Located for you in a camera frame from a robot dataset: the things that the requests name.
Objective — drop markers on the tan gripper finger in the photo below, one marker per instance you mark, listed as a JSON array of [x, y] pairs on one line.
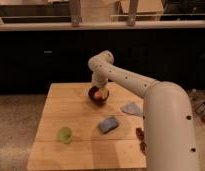
[[104, 92]]

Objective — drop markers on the red orange apple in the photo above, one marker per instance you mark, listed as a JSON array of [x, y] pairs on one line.
[[98, 95]]

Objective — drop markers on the dark round bowl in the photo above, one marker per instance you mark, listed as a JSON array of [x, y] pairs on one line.
[[91, 93]]

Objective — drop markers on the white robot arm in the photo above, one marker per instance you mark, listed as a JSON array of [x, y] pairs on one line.
[[169, 131]]

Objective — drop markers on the grey blue cloth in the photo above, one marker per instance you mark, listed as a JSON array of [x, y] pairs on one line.
[[131, 108]]

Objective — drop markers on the blue sponge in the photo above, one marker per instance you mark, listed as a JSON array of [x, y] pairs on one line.
[[108, 124]]

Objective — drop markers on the wooden table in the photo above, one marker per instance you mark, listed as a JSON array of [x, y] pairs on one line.
[[68, 105]]

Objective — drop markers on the dark grape bunch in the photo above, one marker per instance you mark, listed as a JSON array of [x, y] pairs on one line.
[[140, 136]]

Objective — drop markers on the green plastic cup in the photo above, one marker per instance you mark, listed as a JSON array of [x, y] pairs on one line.
[[64, 135]]

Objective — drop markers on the dark counter cabinet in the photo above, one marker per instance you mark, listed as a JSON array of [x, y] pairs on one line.
[[30, 61]]

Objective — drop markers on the wooden shelf rail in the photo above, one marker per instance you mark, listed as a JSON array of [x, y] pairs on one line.
[[22, 15]]

